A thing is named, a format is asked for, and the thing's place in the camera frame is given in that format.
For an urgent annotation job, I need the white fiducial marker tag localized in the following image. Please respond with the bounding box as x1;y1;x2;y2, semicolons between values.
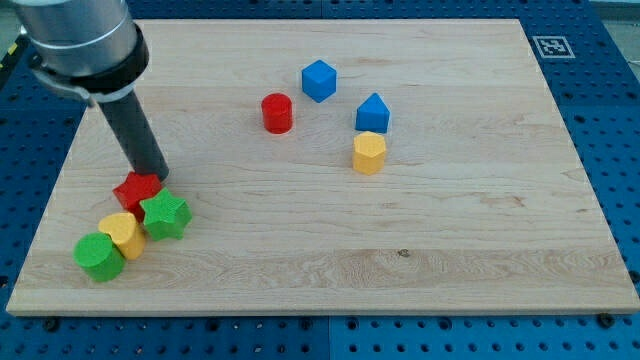
532;35;575;59

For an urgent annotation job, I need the red star block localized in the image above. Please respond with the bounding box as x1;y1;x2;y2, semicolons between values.
112;172;162;222

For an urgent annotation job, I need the green star block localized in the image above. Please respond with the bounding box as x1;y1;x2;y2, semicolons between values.
140;188;192;241

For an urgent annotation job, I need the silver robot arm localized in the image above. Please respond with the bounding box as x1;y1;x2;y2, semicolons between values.
10;0;149;105

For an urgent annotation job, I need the dark grey pointer rod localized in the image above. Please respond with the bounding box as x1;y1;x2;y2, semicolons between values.
99;91;169;181

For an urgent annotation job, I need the light wooden board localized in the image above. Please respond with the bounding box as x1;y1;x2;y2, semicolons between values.
7;19;639;317

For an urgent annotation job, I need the blue cube block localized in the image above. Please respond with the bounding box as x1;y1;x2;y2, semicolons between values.
302;60;337;103

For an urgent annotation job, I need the blue pentagon house block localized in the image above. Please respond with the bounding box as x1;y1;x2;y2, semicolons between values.
355;93;391;134

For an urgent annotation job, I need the red cylinder block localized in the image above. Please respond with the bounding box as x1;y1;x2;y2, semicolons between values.
261;93;293;134

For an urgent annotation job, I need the green cylinder block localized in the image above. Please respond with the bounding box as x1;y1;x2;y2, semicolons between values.
73;232;125;282

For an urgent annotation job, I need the yellow heart block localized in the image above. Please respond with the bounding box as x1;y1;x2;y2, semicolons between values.
98;212;146;260

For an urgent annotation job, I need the yellow hexagon block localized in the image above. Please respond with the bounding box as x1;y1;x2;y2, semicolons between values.
352;131;387;175

